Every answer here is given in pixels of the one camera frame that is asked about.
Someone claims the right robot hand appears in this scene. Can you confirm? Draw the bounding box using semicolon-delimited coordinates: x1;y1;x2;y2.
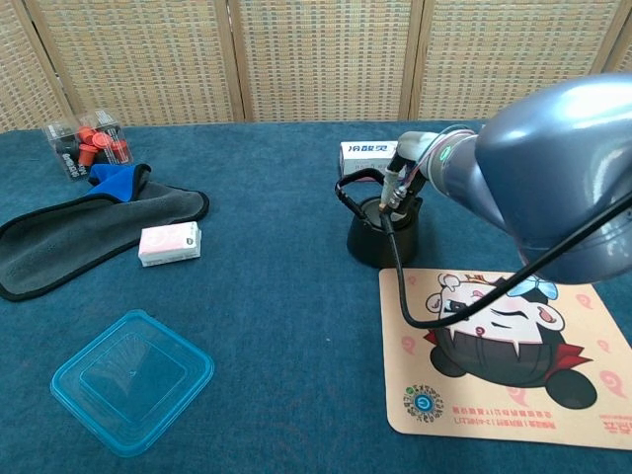
382;129;439;223

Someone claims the black cast iron teapot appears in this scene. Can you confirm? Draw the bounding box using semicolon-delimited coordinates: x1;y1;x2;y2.
334;167;424;271

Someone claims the blue transparent plastic container lid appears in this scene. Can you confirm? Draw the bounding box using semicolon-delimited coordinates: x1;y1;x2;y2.
49;308;216;458

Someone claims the white toothpaste box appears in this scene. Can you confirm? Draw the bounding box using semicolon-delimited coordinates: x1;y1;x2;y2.
339;140;401;185

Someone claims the woven folding screen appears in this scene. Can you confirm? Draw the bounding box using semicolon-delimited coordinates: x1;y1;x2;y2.
0;0;632;133

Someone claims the blue tablecloth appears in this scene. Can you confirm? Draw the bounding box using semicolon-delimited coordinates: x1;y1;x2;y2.
0;116;632;474

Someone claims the pink tissue pack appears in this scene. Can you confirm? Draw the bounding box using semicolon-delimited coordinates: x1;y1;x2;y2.
137;220;203;269

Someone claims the cartoon character mouse pad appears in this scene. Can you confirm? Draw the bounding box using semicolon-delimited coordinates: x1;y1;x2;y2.
378;268;632;451

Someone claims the blue microfibre cloth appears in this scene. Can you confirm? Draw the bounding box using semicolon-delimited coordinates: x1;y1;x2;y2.
86;162;153;203

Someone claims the clear plastic box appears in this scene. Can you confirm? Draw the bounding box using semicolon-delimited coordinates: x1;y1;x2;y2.
42;109;135;183

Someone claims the grey microfibre cloth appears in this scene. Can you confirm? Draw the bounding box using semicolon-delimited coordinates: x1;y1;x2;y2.
0;180;210;303

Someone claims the black cable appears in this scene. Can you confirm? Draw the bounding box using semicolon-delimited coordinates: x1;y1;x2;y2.
378;166;632;331

